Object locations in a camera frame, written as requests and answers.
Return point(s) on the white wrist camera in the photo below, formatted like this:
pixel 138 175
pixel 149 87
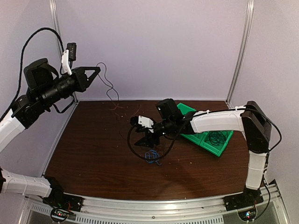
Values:
pixel 68 57
pixel 142 124

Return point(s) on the front aluminium rail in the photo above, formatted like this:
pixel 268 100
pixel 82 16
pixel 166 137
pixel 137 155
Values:
pixel 209 210

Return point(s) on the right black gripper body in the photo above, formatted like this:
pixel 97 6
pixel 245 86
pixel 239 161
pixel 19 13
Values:
pixel 152 137

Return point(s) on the aluminium frame post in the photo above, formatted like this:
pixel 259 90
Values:
pixel 56 25
pixel 249 15

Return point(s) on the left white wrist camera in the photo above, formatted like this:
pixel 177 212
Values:
pixel 68 57

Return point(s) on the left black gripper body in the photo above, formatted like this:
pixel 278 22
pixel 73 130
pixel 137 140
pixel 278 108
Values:
pixel 79 84

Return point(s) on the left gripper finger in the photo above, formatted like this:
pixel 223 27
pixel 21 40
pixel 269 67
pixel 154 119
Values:
pixel 90 79
pixel 84 69

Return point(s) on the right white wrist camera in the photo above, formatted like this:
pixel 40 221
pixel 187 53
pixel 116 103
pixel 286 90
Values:
pixel 142 124

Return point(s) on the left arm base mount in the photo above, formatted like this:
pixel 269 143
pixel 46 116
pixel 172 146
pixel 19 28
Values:
pixel 64 201

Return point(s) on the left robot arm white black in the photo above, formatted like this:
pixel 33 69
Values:
pixel 45 88

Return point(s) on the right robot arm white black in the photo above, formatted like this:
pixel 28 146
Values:
pixel 248 119

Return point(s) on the right aluminium frame post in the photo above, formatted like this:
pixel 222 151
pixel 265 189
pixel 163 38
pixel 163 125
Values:
pixel 249 15

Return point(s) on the green three-compartment bin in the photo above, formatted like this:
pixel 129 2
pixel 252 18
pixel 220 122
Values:
pixel 213 141

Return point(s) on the circuit board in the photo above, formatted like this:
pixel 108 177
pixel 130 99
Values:
pixel 58 215
pixel 247 215

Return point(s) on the right circuit board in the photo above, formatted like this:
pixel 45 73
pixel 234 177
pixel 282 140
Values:
pixel 247 215

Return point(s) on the left aluminium frame post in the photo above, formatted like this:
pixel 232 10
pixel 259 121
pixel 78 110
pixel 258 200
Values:
pixel 56 25

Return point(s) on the left circuit board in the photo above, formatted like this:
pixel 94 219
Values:
pixel 58 215

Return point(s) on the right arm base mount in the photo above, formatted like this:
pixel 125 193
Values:
pixel 240 201

